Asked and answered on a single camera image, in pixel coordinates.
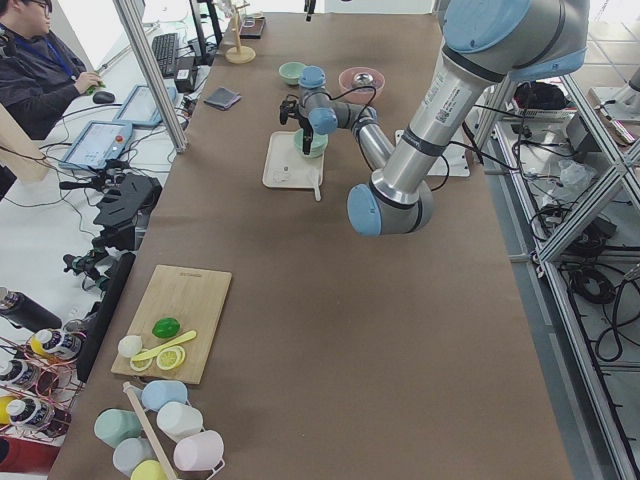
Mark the teach pendant tablet near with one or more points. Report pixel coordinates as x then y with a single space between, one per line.
98 143

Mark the green bowl on tray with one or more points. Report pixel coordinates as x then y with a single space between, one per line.
318 144

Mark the wooden cutting board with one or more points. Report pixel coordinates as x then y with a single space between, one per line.
195 297

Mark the pink mug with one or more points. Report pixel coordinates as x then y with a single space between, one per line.
200 452

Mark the white mug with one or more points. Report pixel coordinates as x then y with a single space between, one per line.
179 421

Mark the green lime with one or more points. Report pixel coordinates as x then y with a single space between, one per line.
166 327

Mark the seated person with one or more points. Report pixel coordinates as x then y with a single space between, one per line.
44 76

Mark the black keyboard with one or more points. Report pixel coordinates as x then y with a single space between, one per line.
164 48

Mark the black computer mouse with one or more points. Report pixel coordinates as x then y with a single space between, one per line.
103 97

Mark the wooden cup tree stand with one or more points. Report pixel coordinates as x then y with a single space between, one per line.
239 53

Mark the pink bowl with ice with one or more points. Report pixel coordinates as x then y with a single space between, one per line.
360 95

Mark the grey purple cloth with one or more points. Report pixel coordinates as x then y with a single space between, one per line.
222 98

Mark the green mug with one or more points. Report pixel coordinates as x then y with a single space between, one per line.
113 426

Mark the white garlic toy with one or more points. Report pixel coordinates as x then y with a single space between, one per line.
130 345

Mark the yellow plastic knife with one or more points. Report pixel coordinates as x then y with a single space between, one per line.
151 353

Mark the grey mug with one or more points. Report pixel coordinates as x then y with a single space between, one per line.
131 452

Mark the teach pendant tablet far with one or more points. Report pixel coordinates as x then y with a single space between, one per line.
139 108

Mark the yellow mug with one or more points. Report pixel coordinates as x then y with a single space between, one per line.
148 470

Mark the blue mug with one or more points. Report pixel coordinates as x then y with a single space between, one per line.
158 393

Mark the wooden mug rack pole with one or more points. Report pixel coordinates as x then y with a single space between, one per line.
130 391

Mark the black water bottle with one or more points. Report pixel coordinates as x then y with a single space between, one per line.
23 312

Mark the white ceramic spoon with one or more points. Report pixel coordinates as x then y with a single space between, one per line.
314 179

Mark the teach pendant tablet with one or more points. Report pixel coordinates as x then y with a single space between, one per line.
139 108
98 143

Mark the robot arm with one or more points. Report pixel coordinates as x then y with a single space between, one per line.
314 7
483 43

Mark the beige rabbit tray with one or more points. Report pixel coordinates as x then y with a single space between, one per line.
285 168

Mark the aluminium frame post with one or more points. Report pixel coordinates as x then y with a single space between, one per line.
131 21

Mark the lemon slice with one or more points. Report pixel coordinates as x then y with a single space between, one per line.
170 358

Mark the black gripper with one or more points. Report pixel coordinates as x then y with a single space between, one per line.
306 127

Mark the green bowl robot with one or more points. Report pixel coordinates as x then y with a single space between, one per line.
290 72

